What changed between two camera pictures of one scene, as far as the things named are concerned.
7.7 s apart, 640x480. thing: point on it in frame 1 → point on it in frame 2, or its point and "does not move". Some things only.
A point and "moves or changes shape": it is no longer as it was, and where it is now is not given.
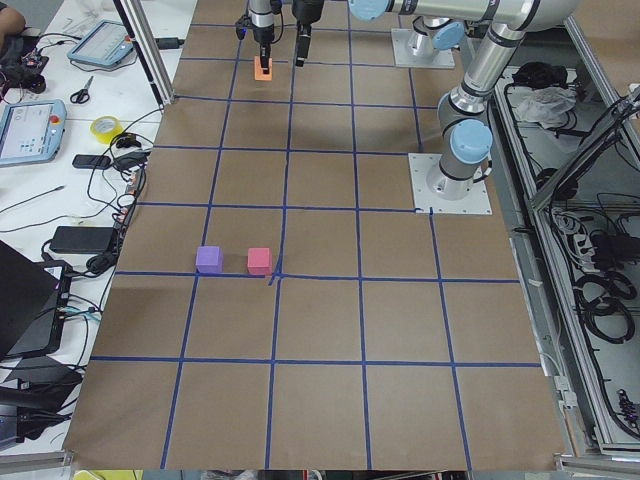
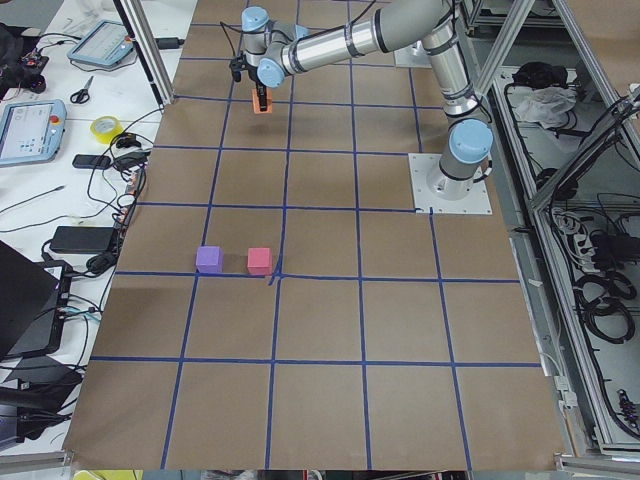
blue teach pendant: x=105 y=45 does not move
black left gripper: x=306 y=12 → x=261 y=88
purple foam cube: x=209 y=259 does not move
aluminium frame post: x=149 y=49 does not move
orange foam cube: x=258 y=70 moves or changes shape
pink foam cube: x=259 y=261 does not move
